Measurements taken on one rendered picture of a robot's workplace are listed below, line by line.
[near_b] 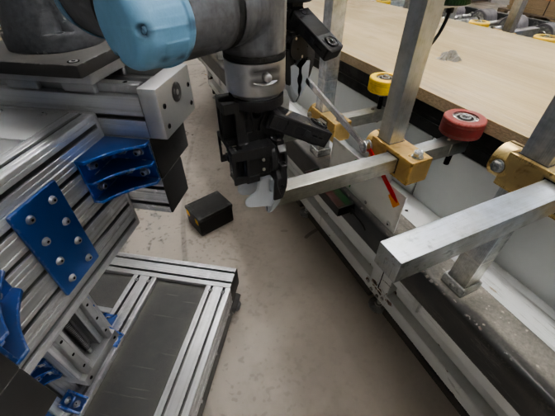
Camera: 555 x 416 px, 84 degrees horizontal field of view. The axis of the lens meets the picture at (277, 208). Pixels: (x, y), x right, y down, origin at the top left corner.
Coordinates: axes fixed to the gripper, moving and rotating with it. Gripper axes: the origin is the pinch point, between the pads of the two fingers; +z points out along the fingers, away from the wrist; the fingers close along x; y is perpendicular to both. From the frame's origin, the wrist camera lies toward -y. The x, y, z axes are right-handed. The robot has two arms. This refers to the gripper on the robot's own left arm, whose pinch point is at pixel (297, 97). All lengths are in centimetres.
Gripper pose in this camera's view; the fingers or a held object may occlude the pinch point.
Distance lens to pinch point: 76.5
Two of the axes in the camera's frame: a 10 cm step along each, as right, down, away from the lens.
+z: 0.0, 7.5, 6.6
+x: -7.2, 4.6, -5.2
